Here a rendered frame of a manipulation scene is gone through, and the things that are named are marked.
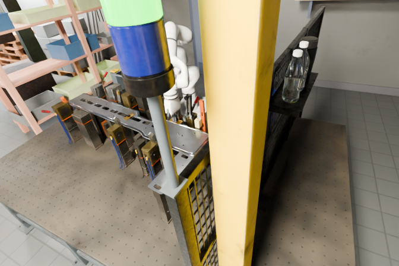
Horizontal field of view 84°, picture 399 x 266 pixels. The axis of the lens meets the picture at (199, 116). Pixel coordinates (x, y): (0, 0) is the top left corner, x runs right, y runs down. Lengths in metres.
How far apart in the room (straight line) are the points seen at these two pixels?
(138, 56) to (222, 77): 0.16
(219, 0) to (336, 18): 3.64
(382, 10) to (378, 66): 0.77
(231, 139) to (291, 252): 0.99
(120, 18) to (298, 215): 1.38
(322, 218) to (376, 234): 1.01
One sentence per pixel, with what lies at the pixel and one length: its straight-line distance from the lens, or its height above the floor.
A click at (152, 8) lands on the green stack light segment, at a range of 0.28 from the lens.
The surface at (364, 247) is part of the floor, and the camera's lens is 2.38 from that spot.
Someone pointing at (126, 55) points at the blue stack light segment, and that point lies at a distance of 0.29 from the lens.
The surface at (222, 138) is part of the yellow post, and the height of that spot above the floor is 1.62.
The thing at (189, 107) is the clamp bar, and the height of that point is 1.13.
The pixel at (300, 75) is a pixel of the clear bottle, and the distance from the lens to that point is 0.91.
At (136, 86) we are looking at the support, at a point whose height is 1.80.
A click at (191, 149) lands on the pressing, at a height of 1.00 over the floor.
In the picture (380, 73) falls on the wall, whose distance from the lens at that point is 4.29.
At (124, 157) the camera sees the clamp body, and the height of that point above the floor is 0.79.
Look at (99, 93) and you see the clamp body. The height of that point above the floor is 0.99.
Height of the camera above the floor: 1.93
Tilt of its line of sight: 35 degrees down
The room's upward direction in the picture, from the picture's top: 6 degrees counter-clockwise
